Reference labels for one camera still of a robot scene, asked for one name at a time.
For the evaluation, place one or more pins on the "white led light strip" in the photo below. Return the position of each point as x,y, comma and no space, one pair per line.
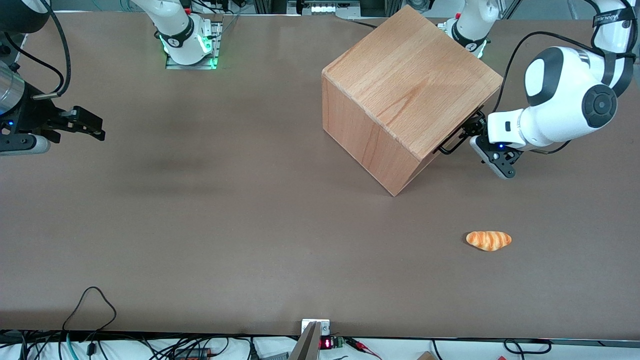
332,8

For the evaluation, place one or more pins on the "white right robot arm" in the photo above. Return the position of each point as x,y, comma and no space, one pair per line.
176,22

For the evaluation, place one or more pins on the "orange and black device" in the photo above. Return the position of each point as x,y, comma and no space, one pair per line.
192,354

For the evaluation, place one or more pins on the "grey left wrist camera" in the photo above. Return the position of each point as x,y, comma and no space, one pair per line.
492,162

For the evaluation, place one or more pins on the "grey metal camera bar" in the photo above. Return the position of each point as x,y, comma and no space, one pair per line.
307,345

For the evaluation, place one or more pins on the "white metal bracket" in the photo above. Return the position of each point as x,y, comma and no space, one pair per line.
324,326

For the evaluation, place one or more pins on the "orange toy bread roll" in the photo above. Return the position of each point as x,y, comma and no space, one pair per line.
489,240

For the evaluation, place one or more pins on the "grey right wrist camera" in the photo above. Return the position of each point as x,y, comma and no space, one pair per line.
30,145

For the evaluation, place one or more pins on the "brown cardboard piece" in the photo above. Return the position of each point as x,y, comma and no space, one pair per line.
426,356

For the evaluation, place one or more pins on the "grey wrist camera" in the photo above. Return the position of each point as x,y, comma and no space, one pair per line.
30,145
492,162

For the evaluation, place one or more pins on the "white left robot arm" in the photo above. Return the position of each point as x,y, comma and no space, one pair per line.
560,110

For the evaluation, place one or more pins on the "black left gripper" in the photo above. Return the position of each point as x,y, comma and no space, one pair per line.
474,127

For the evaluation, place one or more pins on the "wooden drawer cabinet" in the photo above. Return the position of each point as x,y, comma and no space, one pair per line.
400,90

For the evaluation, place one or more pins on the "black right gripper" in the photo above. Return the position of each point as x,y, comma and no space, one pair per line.
31,116

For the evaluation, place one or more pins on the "red digit display module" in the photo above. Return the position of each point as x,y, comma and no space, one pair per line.
327,343

